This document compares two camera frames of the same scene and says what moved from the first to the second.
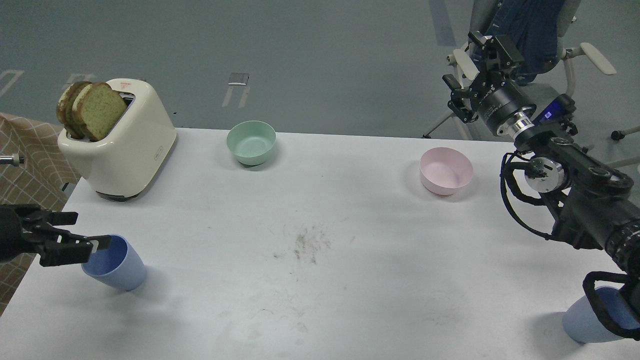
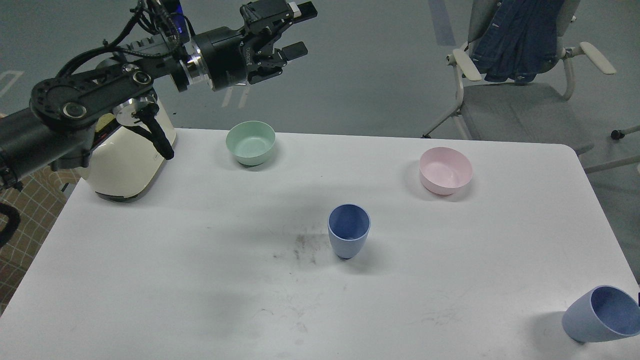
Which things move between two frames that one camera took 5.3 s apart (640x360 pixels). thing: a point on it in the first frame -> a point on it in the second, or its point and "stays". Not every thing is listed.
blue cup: (582, 323) stays
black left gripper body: (32, 223) -> (228, 56)
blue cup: (119, 265) -> (348, 226)
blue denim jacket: (530, 27) stays
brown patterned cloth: (46, 178) stays
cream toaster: (121, 164) stays
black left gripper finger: (64, 218) -> (276, 13)
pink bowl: (444, 170) stays
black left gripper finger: (72, 249) -> (281, 57)
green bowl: (251, 142) stays
